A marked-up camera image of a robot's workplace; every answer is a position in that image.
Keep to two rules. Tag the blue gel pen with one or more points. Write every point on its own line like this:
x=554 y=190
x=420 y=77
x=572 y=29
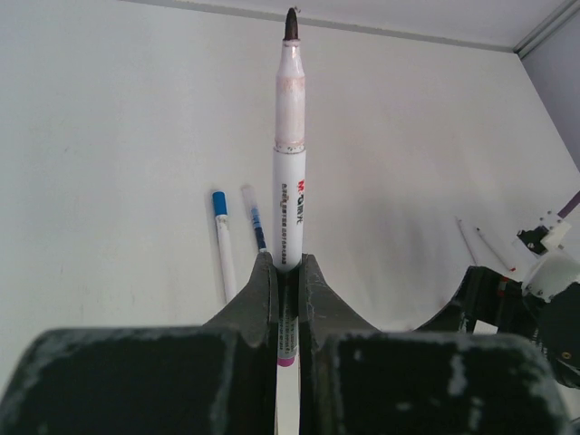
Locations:
x=252 y=209

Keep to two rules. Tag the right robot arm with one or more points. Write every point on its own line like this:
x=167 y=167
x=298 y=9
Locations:
x=543 y=308

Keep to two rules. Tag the blue white marker pen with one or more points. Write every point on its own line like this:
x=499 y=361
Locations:
x=219 y=202

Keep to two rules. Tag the thin white red-tip pen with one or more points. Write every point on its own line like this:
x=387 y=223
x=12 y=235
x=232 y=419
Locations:
x=289 y=168

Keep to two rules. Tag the white fineliner pen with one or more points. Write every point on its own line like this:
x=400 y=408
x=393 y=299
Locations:
x=498 y=250
x=465 y=238

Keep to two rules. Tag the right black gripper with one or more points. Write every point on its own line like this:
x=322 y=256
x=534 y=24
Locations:
x=489 y=297

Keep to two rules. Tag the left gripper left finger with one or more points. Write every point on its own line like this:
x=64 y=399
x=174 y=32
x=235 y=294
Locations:
x=214 y=378

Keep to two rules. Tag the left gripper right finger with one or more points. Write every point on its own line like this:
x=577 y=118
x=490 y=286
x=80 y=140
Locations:
x=356 y=379

